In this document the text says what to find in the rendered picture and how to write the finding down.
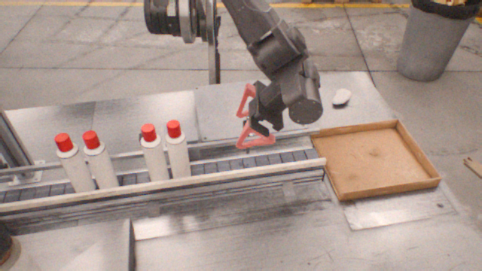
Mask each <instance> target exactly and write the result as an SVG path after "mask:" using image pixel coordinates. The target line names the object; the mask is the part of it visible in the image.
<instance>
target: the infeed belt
mask: <svg viewBox="0 0 482 271"><path fill-rule="evenodd" d="M319 158H320V157H319V154H318V152H317V150H316V149H315V148H310V149H305V150H299V151H284V152H279V153H273V154H264V155H258V156H252V157H243V158H242V159H241V158H236V159H232V160H222V161H217V164H216V162H211V163H204V164H202V163H201V164H195V165H191V167H190V168H191V177H192V176H198V175H207V174H212V173H218V172H227V171H233V170H238V169H247V168H252V167H258V166H272V165H278V164H283V163H293V162H298V161H303V160H313V159H319ZM229 161H230V162H229ZM316 169H324V167H323V166H315V167H310V168H305V167H304V168H299V169H289V170H284V171H280V172H270V173H265V174H260V175H250V176H245V177H239V178H230V179H225V180H220V181H210V182H205V183H195V184H185V185H180V186H175V187H166V188H161V189H155V190H146V191H140V192H135V193H125V194H121V195H115V196H105V197H100V198H95V199H85V200H80V201H74V202H65V203H60V204H54V205H49V206H39V207H34V208H28V209H19V210H14V211H9V212H0V217H2V216H8V215H18V214H23V213H27V212H37V211H43V210H48V209H58V208H62V207H68V206H78V205H83V204H88V203H93V202H103V201H108V200H113V199H123V198H127V197H133V196H143V195H148V194H153V193H162V192H167V191H173V190H183V189H187V188H192V187H202V186H207V185H213V184H221V183H227V182H237V181H246V180H251V179H256V178H266V177H271V176H276V175H285V174H291V173H296V172H305V171H310V170H316ZM167 170H168V174H169V179H170V180H171V179H173V176H172V170H171V167H169V168H167ZM117 179H118V182H119V184H120V187H126V186H130V185H136V184H146V183H151V180H150V177H149V174H148V171H143V172H137V174H136V172H133V173H127V174H124V176H123V174H122V175H117ZM36 188H37V189H36ZM70 193H76V192H75V189H74V188H73V186H72V183H71V182H66V183H65V182H63V183H58V184H49V185H42V186H37V187H28V188H23V189H22V188H21V189H16V190H8V191H0V204H2V203H7V202H17V201H23V200H28V199H37V198H44V197H49V196H59V195H64V194H70Z"/></svg>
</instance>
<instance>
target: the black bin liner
mask: <svg viewBox="0 0 482 271"><path fill-rule="evenodd" d="M411 2H412V6H413V7H414V8H417V9H418V8H419V9H420V10H421V11H423V12H424V11H425V12H426V13H430V14H439V15H441V16H443V17H445V18H449V19H452V20H454V19H457V20H467V19H470V18H472V17H476V16H477V14H478V11H479V10H480V7H481V5H482V0H466V1H465V2H464V3H465V4H464V6H455V5H446V4H442V3H439V2H433V1H430V0H411Z"/></svg>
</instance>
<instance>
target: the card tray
mask: <svg viewBox="0 0 482 271"><path fill-rule="evenodd" d="M311 140H312V142H313V145H314V147H315V149H316V150H317V152H318V154H319V157H320V158H323V157H325V159H326V164H325V165H324V166H323V167H324V169H325V171H326V174H327V176H328V178H329V180H330V182H331V185H332V187H333V188H334V191H335V193H336V194H337V198H338V199H339V201H340V202H343V201H347V200H351V199H361V198H365V197H370V196H379V195H383V194H388V193H401V192H407V191H412V190H421V189H426V188H430V187H437V186H438V185H439V183H440V181H441V179H442V177H441V176H440V175H439V173H438V171H437V170H436V169H435V167H434V166H433V165H432V163H431V162H430V161H429V159H428V157H427V156H426V155H425V153H424V152H423V150H422V149H421V148H420V146H419V145H418V144H417V143H416V141H415V140H414V138H413V136H412V135H411V134H410V133H409V132H408V131H407V129H406V128H405V127H404V125H403V123H402V122H401V121H400V120H399V118H395V119H391V120H379V121H374V122H367V123H357V124H351V125H345V126H336V127H329V128H323V129H320V134H311Z"/></svg>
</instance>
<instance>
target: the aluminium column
mask: <svg viewBox="0 0 482 271"><path fill-rule="evenodd" d="M0 135H1V137H2V139H3V141H4V142H5V144H6V146H7V147H8V150H9V151H10V152H11V154H12V155H13V156H14V157H15V158H16V160H17V162H18V163H19V164H20V166H32V165H35V164H34V162H33V160H32V158H31V157H30V154H29V152H28V151H27V149H26V147H25V145H24V144H23V142H22V140H21V139H20V137H19V136H18V135H17V132H16V130H15V129H14V127H13V126H12V124H11V122H10V121H9V119H8V116H6V114H5V112H4V111H3V107H2V106H1V104H0ZM0 153H1V154H2V157H4V159H5V161H6V162H7V164H8V165H9V166H10V168H16V167H19V166H18V165H17V163H16V162H15V160H14V159H13V158H12V157H11V156H10V154H9V153H8V152H7V150H6V148H5V147H4V145H3V144H2V140H1V139H0ZM34 173H35V172H29V173H25V174H26V177H25V176H24V174H17V175H15V176H16V177H17V178H28V177H33V176H34Z"/></svg>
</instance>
